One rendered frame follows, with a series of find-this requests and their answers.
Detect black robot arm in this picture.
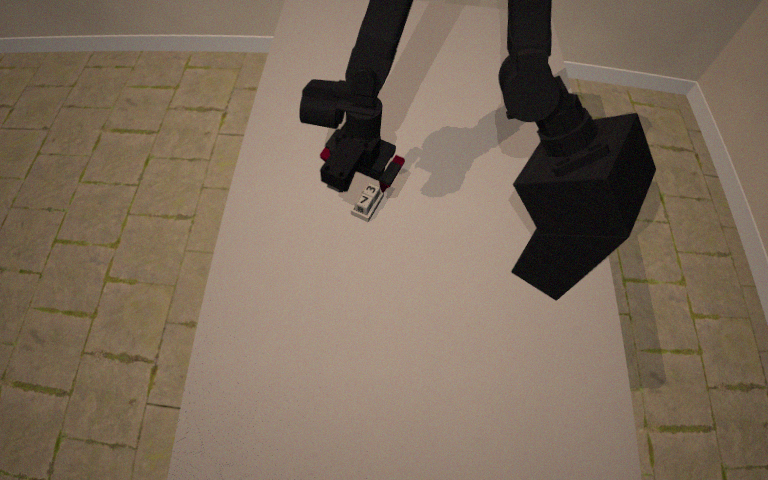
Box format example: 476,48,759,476
299,0,610,192

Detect white calendar cube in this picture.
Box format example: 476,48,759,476
362,182,380,204
354,193,373,215

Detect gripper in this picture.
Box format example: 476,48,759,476
320,129,405,193

